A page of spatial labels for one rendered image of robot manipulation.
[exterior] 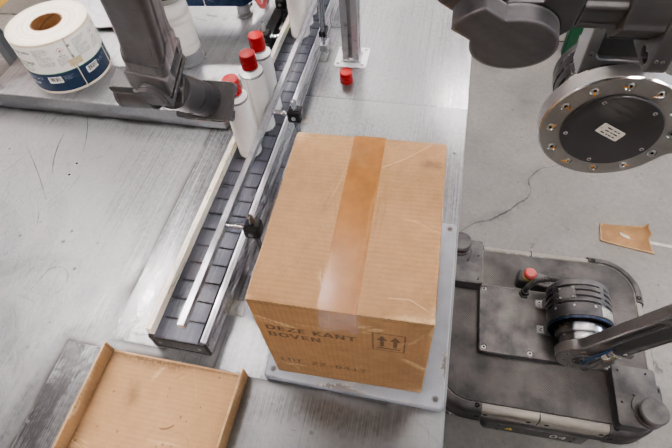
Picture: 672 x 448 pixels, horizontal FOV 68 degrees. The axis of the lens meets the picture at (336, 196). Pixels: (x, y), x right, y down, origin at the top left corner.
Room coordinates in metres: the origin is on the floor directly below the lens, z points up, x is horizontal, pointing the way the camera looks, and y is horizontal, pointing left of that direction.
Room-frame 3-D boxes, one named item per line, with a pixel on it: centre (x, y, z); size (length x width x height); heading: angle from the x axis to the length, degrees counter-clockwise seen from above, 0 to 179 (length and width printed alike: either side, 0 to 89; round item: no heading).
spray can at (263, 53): (0.92, 0.13, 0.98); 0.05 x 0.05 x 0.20
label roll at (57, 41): (1.17, 0.67, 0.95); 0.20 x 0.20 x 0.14
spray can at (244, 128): (0.79, 0.18, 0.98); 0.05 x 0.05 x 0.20
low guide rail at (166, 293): (0.89, 0.18, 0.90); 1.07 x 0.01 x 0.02; 163
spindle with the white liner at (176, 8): (1.16, 0.35, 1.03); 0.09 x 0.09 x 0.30
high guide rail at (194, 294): (0.86, 0.11, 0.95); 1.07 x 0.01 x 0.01; 163
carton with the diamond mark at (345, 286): (0.41, -0.02, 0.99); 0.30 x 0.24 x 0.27; 165
